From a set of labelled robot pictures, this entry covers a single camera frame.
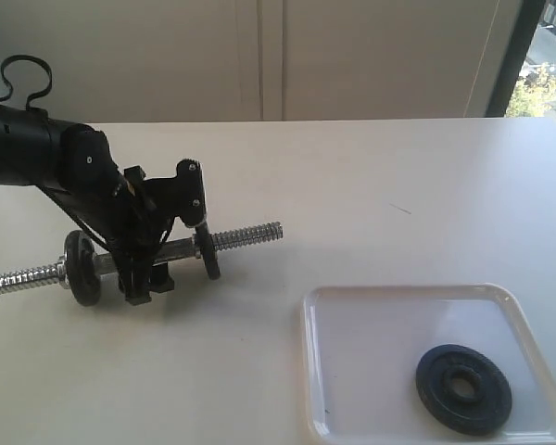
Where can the black window frame post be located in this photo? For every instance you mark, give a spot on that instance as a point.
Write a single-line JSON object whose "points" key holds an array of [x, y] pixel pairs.
{"points": [[521, 38]]}

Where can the chrome threaded dumbbell bar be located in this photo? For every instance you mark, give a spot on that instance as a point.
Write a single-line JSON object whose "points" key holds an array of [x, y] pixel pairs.
{"points": [[175, 250]]}

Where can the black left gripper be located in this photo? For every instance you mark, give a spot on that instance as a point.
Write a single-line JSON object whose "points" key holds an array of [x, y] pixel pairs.
{"points": [[129, 215]]}

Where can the black weight plate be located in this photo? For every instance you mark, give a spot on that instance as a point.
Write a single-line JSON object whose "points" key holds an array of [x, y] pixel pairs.
{"points": [[207, 251], [83, 281], [463, 390]]}

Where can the white plastic tray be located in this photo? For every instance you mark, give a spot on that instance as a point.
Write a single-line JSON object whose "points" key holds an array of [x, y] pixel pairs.
{"points": [[362, 345]]}

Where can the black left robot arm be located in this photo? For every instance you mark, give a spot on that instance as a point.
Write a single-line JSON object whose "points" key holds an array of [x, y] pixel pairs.
{"points": [[33, 145]]}

